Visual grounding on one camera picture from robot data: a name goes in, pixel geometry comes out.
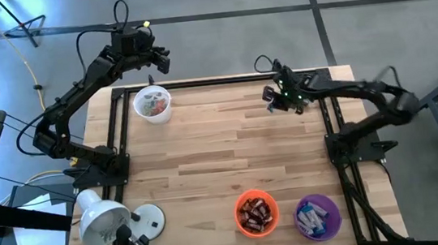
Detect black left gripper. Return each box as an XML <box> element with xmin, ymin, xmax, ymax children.
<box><xmin>121</xmin><ymin>41</ymin><xmax>173</xmax><ymax>80</ymax></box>

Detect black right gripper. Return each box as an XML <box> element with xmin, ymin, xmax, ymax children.
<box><xmin>260</xmin><ymin>66</ymin><xmax>315</xmax><ymax>118</ymax></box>

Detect orange pumpkin face bucket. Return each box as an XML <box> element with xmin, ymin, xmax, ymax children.
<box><xmin>231</xmin><ymin>186</ymin><xmax>283</xmax><ymax>241</ymax></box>

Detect white ghost face bucket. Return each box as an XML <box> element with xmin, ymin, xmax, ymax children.
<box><xmin>131</xmin><ymin>82</ymin><xmax>175</xmax><ymax>128</ymax></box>

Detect black tripod stand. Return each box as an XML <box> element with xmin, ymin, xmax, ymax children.
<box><xmin>0</xmin><ymin>0</ymin><xmax>50</xmax><ymax>52</ymax></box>

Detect purple plastic bucket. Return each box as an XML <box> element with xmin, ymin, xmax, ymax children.
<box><xmin>290</xmin><ymin>191</ymin><xmax>345</xmax><ymax>245</ymax></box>

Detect white desk lamp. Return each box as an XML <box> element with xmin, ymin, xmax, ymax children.
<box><xmin>73</xmin><ymin>180</ymin><xmax>169</xmax><ymax>245</ymax></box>

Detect black beam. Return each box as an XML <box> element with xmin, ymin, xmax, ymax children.
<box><xmin>0</xmin><ymin>191</ymin><xmax>75</xmax><ymax>240</ymax></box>

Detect white paper sheets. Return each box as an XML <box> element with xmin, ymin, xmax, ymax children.
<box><xmin>8</xmin><ymin>190</ymin><xmax>74</xmax><ymax>245</ymax></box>

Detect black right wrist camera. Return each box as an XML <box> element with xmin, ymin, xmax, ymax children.
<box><xmin>270</xmin><ymin>58</ymin><xmax>295</xmax><ymax>85</ymax></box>

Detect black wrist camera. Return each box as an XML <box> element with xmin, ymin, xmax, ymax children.
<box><xmin>109</xmin><ymin>23</ymin><xmax>155</xmax><ymax>55</ymax></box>
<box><xmin>270</xmin><ymin>58</ymin><xmax>295</xmax><ymax>85</ymax></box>

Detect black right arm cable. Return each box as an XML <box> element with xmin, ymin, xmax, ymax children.
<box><xmin>252</xmin><ymin>53</ymin><xmax>277</xmax><ymax>75</ymax></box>

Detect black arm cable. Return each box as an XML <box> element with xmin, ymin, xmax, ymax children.
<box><xmin>252</xmin><ymin>53</ymin><xmax>277</xmax><ymax>75</ymax></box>
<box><xmin>2</xmin><ymin>0</ymin><xmax>144</xmax><ymax>159</ymax></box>

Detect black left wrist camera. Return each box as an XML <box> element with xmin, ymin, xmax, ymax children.
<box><xmin>109</xmin><ymin>23</ymin><xmax>155</xmax><ymax>55</ymax></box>

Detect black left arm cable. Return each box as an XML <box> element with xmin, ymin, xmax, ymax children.
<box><xmin>2</xmin><ymin>0</ymin><xmax>144</xmax><ymax>159</ymax></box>

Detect yellow cable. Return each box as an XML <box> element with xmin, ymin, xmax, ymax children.
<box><xmin>0</xmin><ymin>0</ymin><xmax>83</xmax><ymax>204</ymax></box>

